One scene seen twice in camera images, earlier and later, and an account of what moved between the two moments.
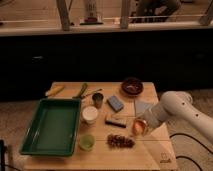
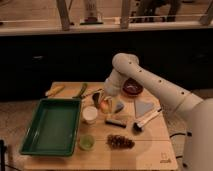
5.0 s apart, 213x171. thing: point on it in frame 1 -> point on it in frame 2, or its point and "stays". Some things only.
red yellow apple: [139, 127] -> [105, 106]
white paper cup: [90, 114] stays
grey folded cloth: [140, 107] stays
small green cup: [86, 142] stays
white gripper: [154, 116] -> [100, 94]
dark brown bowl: [132, 86] stays
